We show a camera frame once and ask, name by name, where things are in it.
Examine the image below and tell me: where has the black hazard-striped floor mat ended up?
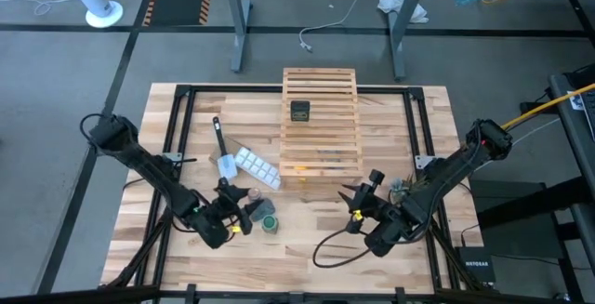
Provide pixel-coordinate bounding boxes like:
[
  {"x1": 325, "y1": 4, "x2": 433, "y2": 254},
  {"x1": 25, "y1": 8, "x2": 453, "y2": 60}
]
[{"x1": 141, "y1": 0, "x2": 214, "y2": 28}]

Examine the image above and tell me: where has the dried air plant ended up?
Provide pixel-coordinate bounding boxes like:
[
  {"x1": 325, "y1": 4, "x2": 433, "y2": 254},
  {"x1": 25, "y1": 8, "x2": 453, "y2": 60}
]
[{"x1": 388, "y1": 172, "x2": 428, "y2": 204}]

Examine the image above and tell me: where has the black side table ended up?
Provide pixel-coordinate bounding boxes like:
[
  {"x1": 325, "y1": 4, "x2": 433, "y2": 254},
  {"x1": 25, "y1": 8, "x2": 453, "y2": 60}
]
[{"x1": 547, "y1": 63, "x2": 595, "y2": 304}]

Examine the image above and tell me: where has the yellow cable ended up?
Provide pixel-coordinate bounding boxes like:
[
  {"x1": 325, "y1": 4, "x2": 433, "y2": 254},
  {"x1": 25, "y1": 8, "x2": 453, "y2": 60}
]
[{"x1": 500, "y1": 82, "x2": 595, "y2": 132}]

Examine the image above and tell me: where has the white power cable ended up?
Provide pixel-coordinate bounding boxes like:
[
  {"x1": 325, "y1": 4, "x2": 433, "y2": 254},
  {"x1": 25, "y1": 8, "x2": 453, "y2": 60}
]
[{"x1": 297, "y1": 0, "x2": 363, "y2": 54}]

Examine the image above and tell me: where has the grey rounded square pad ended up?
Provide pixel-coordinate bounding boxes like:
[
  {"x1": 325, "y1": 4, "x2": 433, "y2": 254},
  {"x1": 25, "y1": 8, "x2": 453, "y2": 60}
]
[{"x1": 248, "y1": 197, "x2": 277, "y2": 223}]

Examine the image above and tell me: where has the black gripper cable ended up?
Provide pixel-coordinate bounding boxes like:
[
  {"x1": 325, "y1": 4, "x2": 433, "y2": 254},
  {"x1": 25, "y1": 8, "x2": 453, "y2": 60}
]
[{"x1": 311, "y1": 227, "x2": 373, "y2": 270}]

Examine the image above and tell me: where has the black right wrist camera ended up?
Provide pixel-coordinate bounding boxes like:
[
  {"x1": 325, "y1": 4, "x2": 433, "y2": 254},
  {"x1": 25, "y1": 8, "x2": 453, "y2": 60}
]
[{"x1": 367, "y1": 168, "x2": 387, "y2": 190}]

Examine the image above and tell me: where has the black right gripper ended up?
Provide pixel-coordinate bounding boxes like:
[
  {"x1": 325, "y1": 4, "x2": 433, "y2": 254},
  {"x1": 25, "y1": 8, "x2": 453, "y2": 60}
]
[{"x1": 337, "y1": 183, "x2": 396, "y2": 236}]

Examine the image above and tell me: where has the green black pepper tin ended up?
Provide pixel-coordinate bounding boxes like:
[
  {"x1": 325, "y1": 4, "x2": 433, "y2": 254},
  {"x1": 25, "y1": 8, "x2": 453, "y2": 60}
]
[{"x1": 289, "y1": 99, "x2": 311, "y2": 124}]

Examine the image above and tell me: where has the black-handled white spatula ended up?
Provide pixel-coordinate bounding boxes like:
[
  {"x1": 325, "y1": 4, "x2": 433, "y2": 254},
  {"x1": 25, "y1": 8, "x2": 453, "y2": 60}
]
[{"x1": 212, "y1": 116, "x2": 239, "y2": 181}]

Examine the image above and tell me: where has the black aluminium table frame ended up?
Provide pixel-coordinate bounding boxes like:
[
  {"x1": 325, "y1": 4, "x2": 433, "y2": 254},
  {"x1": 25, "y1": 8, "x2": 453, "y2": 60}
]
[{"x1": 99, "y1": 83, "x2": 487, "y2": 304}]

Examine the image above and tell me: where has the wooden slatted shelf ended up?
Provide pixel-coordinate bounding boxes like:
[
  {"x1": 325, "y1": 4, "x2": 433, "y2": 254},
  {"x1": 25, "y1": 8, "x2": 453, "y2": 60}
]
[{"x1": 279, "y1": 66, "x2": 365, "y2": 178}]

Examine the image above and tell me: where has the black power strip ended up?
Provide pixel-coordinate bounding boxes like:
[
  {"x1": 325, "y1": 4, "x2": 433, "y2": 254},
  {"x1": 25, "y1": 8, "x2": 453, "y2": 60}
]
[{"x1": 519, "y1": 100, "x2": 560, "y2": 115}]

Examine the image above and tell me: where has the white cloth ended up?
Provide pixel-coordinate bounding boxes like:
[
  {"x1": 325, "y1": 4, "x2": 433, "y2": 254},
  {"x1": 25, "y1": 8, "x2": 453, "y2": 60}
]
[{"x1": 377, "y1": 0, "x2": 430, "y2": 25}]

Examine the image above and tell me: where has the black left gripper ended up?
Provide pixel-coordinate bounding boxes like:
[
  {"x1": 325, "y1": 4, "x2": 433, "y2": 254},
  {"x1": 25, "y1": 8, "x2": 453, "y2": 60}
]
[{"x1": 211, "y1": 184, "x2": 266, "y2": 238}]

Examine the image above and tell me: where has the white ice cube tray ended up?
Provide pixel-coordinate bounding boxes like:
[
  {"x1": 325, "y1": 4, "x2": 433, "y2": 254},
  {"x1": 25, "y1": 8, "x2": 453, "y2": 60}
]
[{"x1": 232, "y1": 146, "x2": 283, "y2": 192}]

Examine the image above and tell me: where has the black network router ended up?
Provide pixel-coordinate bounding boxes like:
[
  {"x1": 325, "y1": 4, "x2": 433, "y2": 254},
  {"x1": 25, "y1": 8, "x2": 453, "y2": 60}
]
[{"x1": 454, "y1": 245, "x2": 497, "y2": 284}]

